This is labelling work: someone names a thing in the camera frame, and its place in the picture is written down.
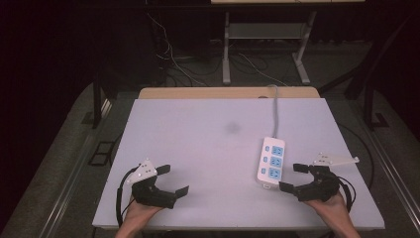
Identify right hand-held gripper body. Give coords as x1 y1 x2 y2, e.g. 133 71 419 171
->
295 152 361 203

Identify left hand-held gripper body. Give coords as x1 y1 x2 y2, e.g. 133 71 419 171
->
126 158 177 210

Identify person's left hand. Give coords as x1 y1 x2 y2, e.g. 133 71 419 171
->
123 196 165 231

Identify person's right hand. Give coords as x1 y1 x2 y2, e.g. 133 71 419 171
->
304 191 354 229

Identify white power strip blue sockets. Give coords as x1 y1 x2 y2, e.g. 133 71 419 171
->
256 136 286 190

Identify white table board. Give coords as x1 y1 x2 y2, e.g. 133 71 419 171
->
91 97 386 231

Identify wooden table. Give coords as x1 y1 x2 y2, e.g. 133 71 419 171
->
138 86 321 100

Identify black metal stand leg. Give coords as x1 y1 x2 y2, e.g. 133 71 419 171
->
362 83 390 131
90 77 104 130

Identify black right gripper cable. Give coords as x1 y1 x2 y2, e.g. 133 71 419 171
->
336 176 358 213

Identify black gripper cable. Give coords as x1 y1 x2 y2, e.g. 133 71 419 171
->
115 166 139 228
336 176 358 213

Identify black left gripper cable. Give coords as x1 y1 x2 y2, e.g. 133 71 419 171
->
115 166 139 228

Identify thin black floor cable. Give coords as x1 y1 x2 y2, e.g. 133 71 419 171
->
336 121 376 190

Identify grey power strip cable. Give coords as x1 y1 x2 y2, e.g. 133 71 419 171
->
266 83 280 139

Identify black floor bracket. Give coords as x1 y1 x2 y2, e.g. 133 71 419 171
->
87 141 116 167

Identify metal floor rail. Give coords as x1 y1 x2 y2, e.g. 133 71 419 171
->
39 98 114 238
361 123 420 229

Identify white floor cable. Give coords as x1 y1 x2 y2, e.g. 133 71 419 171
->
237 53 289 87
146 12 201 87

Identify grey metal stand frame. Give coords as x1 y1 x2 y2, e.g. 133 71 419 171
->
221 10 319 86

